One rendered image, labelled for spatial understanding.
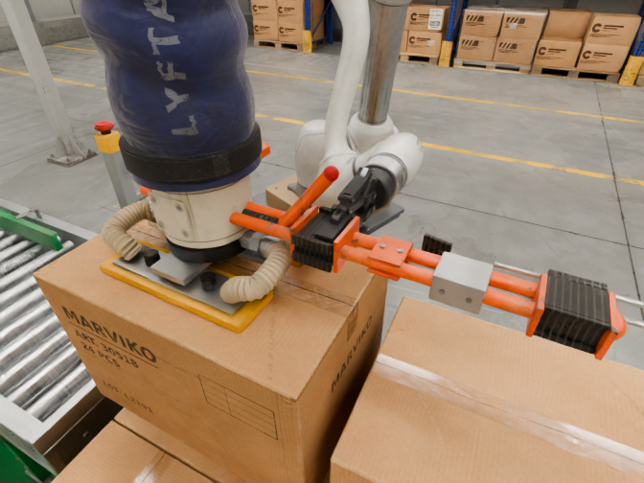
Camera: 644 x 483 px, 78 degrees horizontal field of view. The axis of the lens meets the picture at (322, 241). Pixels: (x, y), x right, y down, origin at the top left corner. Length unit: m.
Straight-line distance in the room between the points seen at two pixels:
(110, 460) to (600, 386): 1.10
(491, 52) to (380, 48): 6.45
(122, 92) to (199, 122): 0.11
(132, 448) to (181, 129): 0.88
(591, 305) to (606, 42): 7.24
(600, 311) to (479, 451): 0.30
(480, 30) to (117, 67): 7.24
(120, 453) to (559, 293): 1.06
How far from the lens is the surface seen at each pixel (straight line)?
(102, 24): 0.61
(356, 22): 1.03
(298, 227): 0.62
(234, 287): 0.65
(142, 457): 1.22
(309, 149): 1.39
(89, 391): 1.31
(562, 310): 0.55
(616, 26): 7.71
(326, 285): 0.74
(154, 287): 0.77
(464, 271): 0.57
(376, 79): 1.33
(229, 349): 0.65
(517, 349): 0.89
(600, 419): 0.85
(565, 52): 7.71
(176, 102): 0.59
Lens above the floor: 1.57
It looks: 36 degrees down
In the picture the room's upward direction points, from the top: straight up
